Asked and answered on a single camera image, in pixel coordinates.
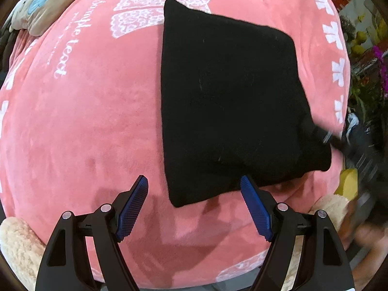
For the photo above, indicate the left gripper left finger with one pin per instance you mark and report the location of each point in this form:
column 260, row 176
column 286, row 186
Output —
column 65, row 264

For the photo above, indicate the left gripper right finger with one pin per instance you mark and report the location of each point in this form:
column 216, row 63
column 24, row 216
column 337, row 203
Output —
column 308, row 241

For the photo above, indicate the black knit garment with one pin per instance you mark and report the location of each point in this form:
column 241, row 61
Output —
column 232, row 104

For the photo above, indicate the person's right hand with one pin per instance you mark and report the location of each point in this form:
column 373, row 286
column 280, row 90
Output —
column 365, row 235

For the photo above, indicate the cream fleece blanket underside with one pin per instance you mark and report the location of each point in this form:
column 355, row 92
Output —
column 22, row 249

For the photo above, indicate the purple orchid flowers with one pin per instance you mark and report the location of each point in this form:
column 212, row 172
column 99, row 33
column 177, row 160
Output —
column 378, row 53

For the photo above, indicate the pink plush blanket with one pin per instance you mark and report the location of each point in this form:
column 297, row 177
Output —
column 81, row 120

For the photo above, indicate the beige plush cushion blue patch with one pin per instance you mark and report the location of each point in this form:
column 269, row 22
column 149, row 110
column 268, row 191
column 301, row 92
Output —
column 36, row 16

